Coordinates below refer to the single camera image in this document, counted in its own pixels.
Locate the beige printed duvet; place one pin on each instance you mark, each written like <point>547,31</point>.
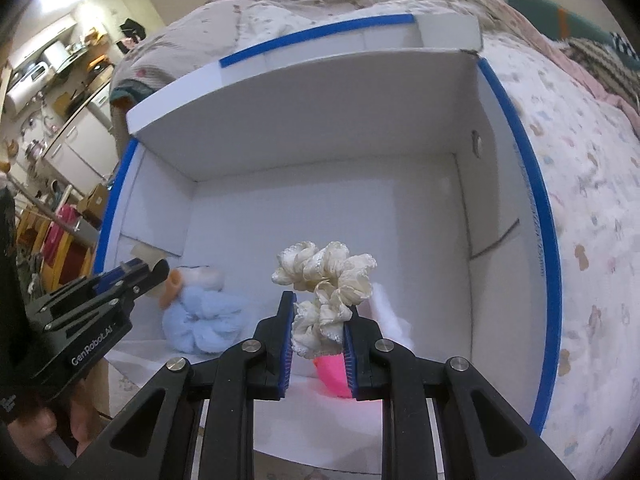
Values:
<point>300,0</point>

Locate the dark hanging clothing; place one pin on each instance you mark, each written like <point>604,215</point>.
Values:
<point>132,32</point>

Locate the white cloth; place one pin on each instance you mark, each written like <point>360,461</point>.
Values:
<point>392,315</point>

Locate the teal headboard cushion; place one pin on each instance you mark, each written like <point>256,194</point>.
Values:
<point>540,12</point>

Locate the white water heater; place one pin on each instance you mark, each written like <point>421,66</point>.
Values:
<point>22,90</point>

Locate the white base cabinet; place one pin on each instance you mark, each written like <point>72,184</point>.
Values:
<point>80,145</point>

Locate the crochet blanket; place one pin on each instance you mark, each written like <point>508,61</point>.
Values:
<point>605,65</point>

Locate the person's left hand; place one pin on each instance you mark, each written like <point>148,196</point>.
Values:
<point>40,427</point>

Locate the blue cardboard box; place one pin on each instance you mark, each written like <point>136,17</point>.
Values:
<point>325,200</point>

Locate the white fluffy plush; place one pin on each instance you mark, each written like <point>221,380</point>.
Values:
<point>200,276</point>

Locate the brown cardboard box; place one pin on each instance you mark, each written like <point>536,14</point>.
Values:
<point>92,202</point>

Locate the white upper cabinets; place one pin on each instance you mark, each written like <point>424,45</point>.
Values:
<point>45,40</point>

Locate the light blue fluffy scrunchie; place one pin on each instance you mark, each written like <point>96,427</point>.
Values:
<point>200,320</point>

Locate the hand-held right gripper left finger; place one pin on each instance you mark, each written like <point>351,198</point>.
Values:
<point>286,340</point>

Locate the cream ruffled scrunchie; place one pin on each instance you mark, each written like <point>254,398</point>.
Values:
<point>325,265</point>

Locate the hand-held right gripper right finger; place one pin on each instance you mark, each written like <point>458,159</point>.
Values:
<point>350,360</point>

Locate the yellow rack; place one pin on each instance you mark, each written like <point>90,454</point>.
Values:
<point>55,260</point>

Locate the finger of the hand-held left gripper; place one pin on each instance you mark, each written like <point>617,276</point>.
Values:
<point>150,280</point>
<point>120,274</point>

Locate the pink blanket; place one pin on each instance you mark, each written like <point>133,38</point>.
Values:
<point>550,55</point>

